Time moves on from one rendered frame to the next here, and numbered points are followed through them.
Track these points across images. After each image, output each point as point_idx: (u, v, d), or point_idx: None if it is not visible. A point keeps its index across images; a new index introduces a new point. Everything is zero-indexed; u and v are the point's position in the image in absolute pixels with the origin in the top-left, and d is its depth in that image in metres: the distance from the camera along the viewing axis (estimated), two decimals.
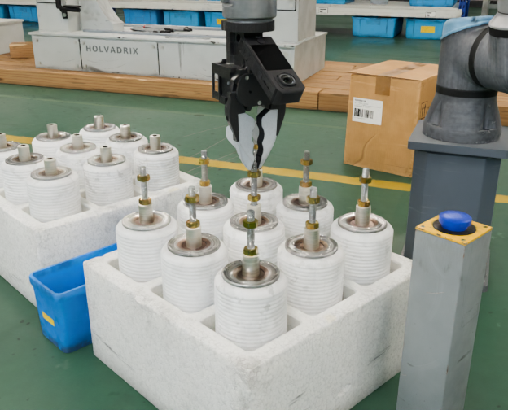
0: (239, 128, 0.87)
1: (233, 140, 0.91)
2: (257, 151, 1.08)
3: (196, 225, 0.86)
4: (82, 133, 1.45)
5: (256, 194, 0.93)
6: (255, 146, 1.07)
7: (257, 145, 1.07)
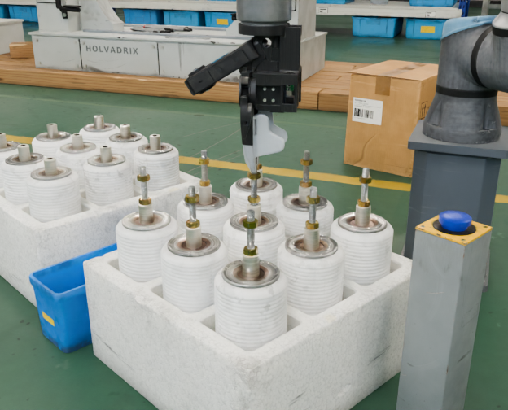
0: None
1: None
2: None
3: (196, 225, 0.86)
4: (82, 133, 1.45)
5: (253, 194, 0.94)
6: None
7: None
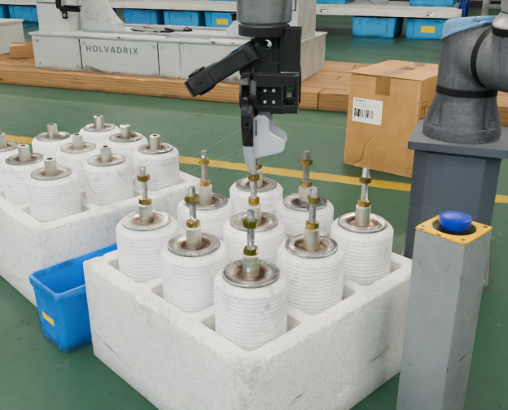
0: None
1: None
2: None
3: (196, 225, 0.86)
4: (82, 133, 1.45)
5: (256, 197, 0.93)
6: None
7: None
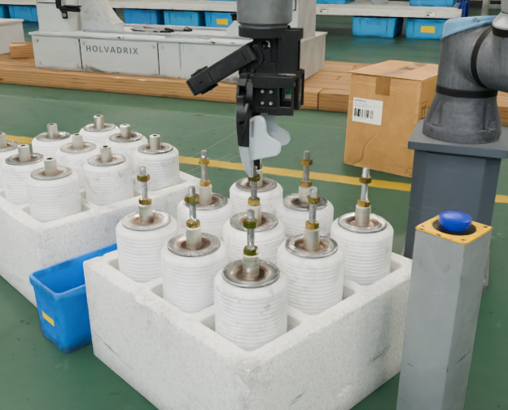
0: None
1: None
2: None
3: (196, 225, 0.86)
4: (82, 133, 1.45)
5: (255, 196, 0.94)
6: None
7: None
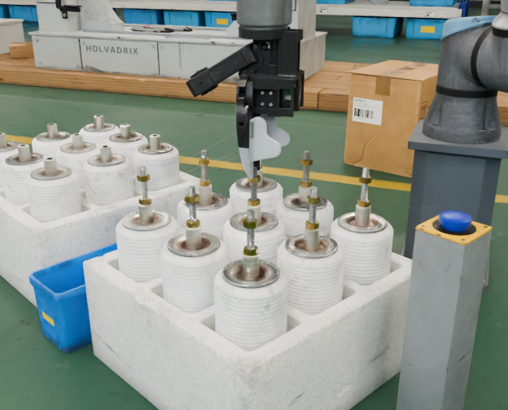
0: None
1: None
2: None
3: (196, 225, 0.86)
4: (82, 133, 1.45)
5: (256, 198, 0.94)
6: None
7: None
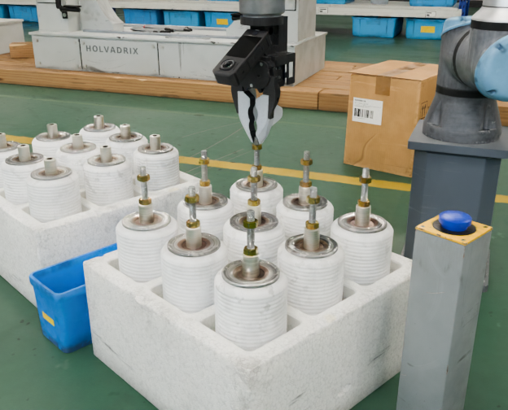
0: (238, 102, 1.06)
1: (253, 115, 1.09)
2: (256, 152, 1.08)
3: (196, 225, 0.86)
4: (82, 133, 1.45)
5: (256, 198, 0.94)
6: (253, 147, 1.07)
7: (256, 146, 1.07)
